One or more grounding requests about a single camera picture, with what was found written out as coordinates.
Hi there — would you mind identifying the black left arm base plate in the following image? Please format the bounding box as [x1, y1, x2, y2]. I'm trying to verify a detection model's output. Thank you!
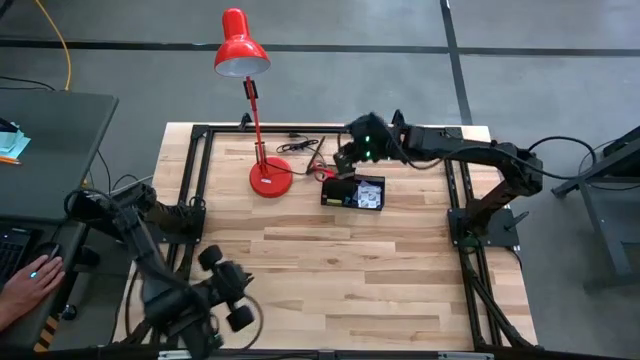
[185, 202, 207, 246]

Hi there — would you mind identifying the red desk lamp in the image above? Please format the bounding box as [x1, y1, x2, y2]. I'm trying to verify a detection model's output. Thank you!
[213, 7, 295, 199]

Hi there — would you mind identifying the black keyboard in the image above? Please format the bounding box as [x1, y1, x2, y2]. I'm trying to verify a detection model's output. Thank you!
[0, 228, 32, 282]

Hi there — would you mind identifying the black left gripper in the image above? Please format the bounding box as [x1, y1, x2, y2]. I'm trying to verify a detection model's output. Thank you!
[198, 243, 255, 334]

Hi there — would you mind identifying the dark grey desk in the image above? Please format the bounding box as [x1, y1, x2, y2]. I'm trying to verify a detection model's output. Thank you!
[0, 88, 120, 351]

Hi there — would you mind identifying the silver metal bracket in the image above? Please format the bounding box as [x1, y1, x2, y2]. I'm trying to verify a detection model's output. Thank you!
[158, 349, 216, 360]
[438, 351, 495, 360]

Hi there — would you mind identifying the dark grey metal stand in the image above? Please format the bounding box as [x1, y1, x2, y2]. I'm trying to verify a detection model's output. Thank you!
[551, 124, 640, 292]

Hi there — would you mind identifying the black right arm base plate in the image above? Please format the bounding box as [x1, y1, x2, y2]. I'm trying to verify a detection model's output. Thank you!
[448, 207, 530, 250]

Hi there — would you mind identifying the black metal table frame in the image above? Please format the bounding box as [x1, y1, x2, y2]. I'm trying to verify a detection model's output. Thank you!
[112, 108, 539, 360]

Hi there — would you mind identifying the black floor cable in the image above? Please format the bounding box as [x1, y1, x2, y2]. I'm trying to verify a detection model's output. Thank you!
[0, 74, 57, 93]

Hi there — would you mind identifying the person's hand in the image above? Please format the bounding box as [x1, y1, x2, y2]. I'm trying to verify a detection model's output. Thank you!
[0, 254, 66, 332]

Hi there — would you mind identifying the black lamp power cable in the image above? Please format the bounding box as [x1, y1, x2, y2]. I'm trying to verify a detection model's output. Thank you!
[275, 131, 326, 176]

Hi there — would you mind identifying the teal paper stack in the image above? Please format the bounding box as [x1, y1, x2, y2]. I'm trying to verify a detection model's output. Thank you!
[0, 122, 32, 160]

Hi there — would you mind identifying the yellow floor cable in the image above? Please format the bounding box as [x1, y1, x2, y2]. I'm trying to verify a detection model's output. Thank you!
[33, 0, 73, 92]

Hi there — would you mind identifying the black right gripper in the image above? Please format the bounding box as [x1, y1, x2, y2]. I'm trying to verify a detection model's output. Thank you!
[333, 112, 396, 180]

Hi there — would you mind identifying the black desk organizer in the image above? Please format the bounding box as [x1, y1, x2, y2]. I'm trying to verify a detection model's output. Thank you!
[320, 173, 386, 212]

